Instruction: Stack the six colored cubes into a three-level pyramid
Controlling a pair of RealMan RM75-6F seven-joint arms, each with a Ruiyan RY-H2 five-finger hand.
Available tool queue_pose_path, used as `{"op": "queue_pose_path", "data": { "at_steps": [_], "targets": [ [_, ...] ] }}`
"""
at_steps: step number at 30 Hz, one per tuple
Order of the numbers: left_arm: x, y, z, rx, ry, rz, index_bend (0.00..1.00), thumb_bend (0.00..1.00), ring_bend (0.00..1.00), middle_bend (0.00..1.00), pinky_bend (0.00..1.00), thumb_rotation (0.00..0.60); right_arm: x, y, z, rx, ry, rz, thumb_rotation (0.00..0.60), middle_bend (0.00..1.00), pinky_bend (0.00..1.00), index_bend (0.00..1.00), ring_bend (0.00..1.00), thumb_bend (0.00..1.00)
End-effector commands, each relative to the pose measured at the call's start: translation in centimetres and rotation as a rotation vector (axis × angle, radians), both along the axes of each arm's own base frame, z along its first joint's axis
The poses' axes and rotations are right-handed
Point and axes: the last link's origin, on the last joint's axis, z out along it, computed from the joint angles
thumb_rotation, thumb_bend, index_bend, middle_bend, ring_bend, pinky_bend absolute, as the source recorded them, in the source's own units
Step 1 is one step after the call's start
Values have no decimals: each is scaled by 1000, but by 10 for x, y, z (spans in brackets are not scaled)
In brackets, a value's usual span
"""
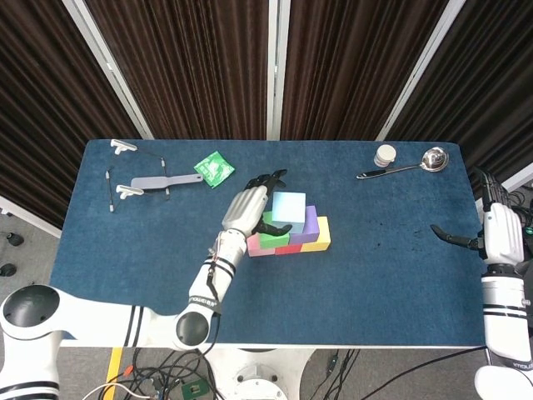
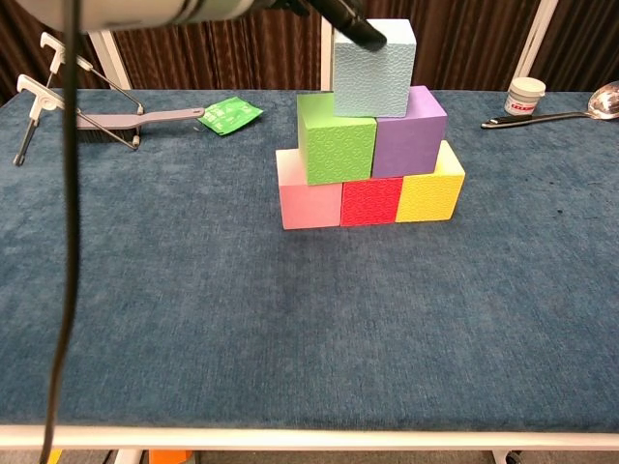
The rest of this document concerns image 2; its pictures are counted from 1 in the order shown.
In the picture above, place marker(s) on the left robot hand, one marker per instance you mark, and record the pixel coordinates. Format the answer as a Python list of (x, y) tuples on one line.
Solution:
[(353, 26)]

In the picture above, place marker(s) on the light blue cube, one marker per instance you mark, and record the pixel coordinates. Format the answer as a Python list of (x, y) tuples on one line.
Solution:
[(372, 82)]

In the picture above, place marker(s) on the green cube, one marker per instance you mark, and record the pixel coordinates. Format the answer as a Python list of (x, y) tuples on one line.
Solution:
[(338, 150)]

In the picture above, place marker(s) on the purple cube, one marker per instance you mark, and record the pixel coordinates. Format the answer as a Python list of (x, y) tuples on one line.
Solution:
[(406, 145)]

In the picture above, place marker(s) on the red cube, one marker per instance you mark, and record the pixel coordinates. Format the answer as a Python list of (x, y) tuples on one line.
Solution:
[(370, 203)]

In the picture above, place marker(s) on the yellow cube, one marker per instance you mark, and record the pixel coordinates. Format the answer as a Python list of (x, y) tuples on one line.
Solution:
[(425, 198)]

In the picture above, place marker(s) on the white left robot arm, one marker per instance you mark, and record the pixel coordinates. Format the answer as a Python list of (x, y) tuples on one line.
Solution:
[(145, 12)]

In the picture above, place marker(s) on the pink cube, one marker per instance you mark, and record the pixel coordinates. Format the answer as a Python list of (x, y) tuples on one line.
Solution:
[(309, 208)]

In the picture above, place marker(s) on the brown folding screen panel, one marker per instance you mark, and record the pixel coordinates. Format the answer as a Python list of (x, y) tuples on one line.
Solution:
[(217, 53), (14, 53), (464, 43), (590, 38)]

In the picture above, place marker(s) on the green sachet packet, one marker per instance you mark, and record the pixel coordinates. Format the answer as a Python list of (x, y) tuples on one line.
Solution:
[(229, 116)]

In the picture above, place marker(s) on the white medicine jar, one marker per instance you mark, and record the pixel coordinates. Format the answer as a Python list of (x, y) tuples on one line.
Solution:
[(524, 96)]

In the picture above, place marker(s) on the grey cleaning brush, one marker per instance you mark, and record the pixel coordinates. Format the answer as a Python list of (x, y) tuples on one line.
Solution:
[(111, 121)]

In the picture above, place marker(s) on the blue velvet table cloth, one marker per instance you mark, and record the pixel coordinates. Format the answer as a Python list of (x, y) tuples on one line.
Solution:
[(309, 314)]

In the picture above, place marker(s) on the small orange object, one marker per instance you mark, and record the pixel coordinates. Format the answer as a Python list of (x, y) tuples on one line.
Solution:
[(169, 457)]

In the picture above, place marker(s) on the yellow floor tape strip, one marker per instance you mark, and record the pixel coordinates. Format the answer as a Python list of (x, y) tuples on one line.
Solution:
[(53, 456)]

